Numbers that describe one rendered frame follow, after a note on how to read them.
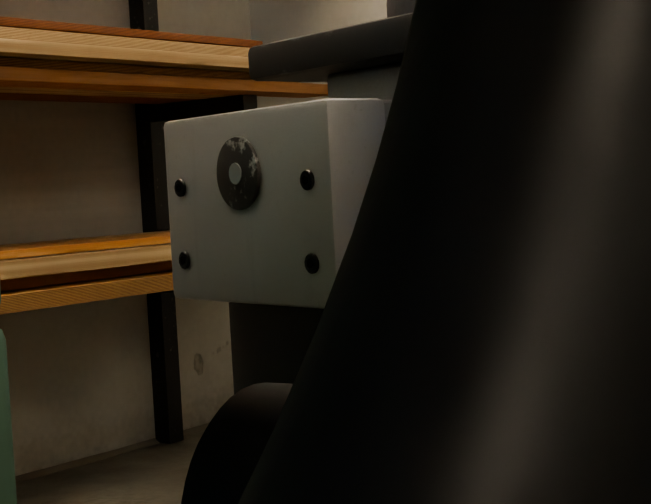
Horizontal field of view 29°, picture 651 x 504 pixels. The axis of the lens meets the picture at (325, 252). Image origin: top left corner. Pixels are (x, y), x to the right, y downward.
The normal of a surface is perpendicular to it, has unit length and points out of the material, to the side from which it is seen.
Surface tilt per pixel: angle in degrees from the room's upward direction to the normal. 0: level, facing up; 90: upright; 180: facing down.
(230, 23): 90
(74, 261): 90
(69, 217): 90
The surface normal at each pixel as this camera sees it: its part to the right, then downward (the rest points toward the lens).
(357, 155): 0.62, 0.00
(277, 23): -0.60, 0.07
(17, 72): 0.80, -0.02
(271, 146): -0.79, 0.07
